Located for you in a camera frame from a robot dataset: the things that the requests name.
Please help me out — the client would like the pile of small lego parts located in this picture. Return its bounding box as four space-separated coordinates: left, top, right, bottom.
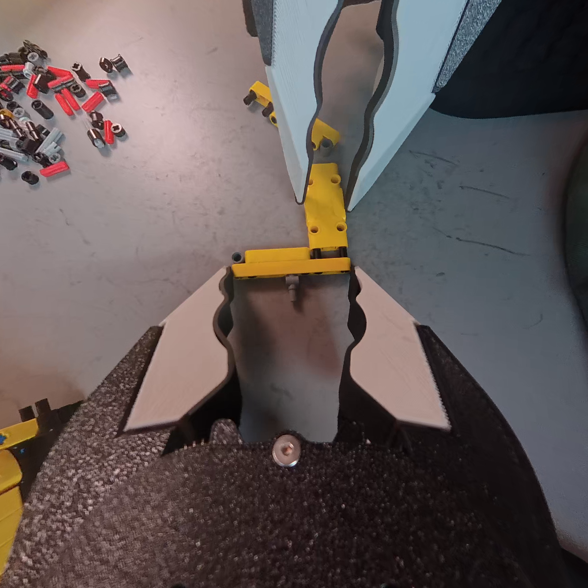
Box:
0 39 131 185

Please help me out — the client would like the yellow lego beam assembly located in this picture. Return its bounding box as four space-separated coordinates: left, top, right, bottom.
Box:
243 81 341 153
231 247 352 304

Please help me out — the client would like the yellow lego panel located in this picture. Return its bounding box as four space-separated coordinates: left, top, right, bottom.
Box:
304 162 348 251

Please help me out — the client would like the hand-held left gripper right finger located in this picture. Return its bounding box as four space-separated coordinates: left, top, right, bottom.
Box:
337 266 452 444

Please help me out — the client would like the yellow black lego truck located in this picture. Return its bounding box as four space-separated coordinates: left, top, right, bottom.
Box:
0 397 85 568

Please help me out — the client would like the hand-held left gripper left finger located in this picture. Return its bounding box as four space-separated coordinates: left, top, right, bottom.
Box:
117 266 242 444

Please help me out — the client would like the black padded wrist rest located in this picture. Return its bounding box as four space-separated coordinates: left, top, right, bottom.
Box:
429 0 588 119

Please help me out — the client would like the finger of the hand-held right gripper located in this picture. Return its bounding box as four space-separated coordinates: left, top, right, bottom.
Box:
265 0 345 205
345 0 470 213

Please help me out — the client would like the person's green hoodie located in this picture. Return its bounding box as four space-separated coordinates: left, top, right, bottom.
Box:
561 147 588 331

